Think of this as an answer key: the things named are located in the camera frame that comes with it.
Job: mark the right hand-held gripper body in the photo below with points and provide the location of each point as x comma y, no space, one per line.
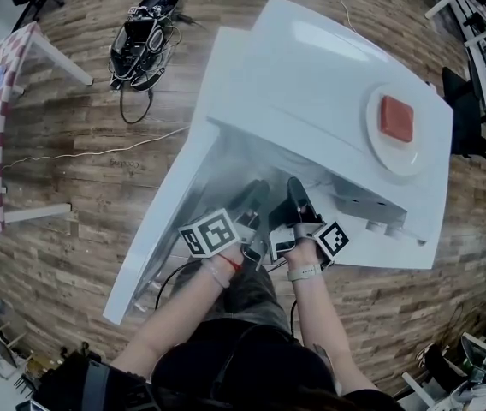
333,242

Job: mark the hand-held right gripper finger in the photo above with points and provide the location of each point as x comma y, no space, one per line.
279,218
298,199

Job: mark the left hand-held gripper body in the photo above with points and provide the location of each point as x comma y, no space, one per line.
211,234

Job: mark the person's left forearm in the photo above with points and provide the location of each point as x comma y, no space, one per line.
174,315

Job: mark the person's right forearm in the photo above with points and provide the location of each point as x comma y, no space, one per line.
333,328

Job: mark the person's left hand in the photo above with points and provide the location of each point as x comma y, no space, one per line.
233,254

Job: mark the person's right hand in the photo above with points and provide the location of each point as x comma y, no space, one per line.
305,255

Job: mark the beige wrist watch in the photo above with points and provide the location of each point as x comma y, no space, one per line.
305,273

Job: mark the white microwave knob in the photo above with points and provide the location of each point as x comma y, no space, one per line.
392,230
373,225

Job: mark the person's grey trousers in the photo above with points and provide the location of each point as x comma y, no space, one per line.
243,298

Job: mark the white round plate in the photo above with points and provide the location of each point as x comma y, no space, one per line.
386,159

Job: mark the red square block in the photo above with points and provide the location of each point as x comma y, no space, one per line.
396,120

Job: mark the white microwave oven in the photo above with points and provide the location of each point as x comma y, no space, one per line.
311,67

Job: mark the person's black shirt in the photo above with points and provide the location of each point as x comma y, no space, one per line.
268,371

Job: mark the black white sneaker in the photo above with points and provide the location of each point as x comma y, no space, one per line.
423,357

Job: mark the small white bowl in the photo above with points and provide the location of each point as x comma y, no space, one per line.
431,87

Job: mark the black open equipment bag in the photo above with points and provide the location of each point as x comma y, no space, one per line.
140,41

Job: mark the black backpack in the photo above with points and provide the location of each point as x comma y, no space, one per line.
76,383

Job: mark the white-legged table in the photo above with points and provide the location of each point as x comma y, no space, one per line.
67,69

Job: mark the small grey folding stand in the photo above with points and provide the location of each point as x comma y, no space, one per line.
5,351

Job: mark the white frame table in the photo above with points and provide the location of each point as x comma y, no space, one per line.
418,390

